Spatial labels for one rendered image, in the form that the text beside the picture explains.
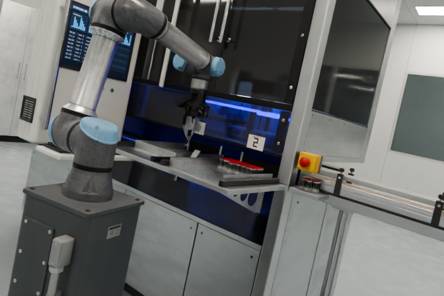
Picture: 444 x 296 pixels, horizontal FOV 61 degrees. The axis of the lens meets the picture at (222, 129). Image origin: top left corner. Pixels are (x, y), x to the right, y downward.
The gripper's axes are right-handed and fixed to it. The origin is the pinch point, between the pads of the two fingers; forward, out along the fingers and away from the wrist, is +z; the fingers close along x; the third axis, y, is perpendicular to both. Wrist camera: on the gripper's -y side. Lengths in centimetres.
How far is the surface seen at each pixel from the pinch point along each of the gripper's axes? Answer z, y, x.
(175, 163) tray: 9.7, 17.2, -21.3
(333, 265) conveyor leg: 42, 63, 32
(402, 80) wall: -103, -45, 476
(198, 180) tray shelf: 12.5, 31.9, -23.4
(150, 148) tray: 9.3, -9.6, -11.3
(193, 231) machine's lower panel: 46.9, 0.9, 14.6
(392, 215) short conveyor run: 15, 82, 30
